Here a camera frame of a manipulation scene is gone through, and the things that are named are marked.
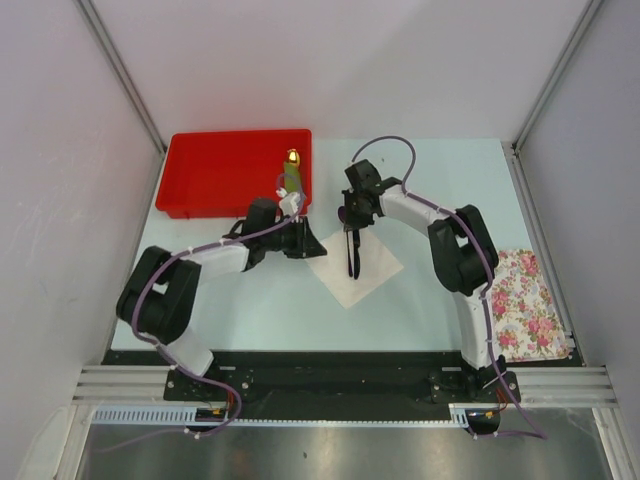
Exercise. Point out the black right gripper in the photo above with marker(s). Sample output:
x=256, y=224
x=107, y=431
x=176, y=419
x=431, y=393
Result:
x=352, y=221

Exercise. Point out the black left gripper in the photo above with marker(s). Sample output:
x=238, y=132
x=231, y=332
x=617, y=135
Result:
x=305, y=244

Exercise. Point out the black plastic knife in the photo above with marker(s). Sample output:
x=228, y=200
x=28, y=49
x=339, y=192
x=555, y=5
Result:
x=356, y=268

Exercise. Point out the white paper napkin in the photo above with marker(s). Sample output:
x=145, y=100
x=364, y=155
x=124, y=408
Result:
x=377, y=265

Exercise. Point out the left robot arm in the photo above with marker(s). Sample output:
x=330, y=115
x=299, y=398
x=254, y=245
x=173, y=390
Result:
x=158, y=298

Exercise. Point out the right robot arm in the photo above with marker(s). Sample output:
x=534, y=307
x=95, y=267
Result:
x=463, y=253

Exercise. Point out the red plastic bin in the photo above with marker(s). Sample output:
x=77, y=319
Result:
x=218, y=174

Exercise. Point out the floral tray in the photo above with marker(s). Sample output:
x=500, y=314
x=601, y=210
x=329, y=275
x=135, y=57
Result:
x=526, y=325

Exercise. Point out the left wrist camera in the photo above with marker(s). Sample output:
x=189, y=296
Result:
x=290, y=203

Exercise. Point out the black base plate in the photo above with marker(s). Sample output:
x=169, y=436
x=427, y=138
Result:
x=359, y=386

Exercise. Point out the aluminium frame rail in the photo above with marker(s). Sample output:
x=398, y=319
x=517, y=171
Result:
x=125, y=385

